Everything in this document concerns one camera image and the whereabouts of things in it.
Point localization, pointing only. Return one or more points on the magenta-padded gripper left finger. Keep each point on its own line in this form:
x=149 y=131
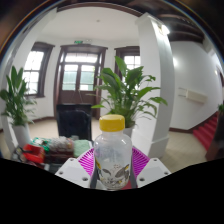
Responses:
x=71 y=170

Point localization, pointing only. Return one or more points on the dark box of packets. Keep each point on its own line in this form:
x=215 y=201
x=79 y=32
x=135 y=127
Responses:
x=60 y=154

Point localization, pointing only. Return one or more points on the flat round red coaster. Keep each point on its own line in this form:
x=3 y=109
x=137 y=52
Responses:
x=129 y=186

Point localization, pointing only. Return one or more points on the red carpeted staircase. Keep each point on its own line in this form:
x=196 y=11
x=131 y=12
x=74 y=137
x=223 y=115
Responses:
x=206 y=131

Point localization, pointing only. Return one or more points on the red plastic basket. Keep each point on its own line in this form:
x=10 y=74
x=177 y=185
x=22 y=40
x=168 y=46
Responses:
x=33 y=154

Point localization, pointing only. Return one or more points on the green plant in white pot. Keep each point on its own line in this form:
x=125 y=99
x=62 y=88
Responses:
x=20 y=135
x=128 y=90

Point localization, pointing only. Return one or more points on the black office chair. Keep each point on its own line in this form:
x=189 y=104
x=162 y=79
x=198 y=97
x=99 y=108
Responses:
x=74 y=123

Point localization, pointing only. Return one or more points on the green exit sign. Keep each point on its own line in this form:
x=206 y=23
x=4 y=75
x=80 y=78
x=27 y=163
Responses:
x=78 y=42

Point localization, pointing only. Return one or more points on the green folded cloth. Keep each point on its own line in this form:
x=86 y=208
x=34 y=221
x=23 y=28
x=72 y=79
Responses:
x=81 y=147

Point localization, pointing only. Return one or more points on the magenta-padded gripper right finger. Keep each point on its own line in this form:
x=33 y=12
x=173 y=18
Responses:
x=152 y=171

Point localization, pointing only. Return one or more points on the brown framed window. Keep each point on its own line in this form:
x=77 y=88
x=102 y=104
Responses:
x=33 y=70
x=132 y=61

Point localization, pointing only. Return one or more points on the brown glazed double door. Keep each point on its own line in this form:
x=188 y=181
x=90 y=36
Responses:
x=80 y=76

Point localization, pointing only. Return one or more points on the clear bottle with yellow cap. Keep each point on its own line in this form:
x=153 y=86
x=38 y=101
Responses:
x=112 y=153

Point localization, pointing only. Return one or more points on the white wall radiator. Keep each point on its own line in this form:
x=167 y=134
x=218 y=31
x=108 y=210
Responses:
x=196 y=96

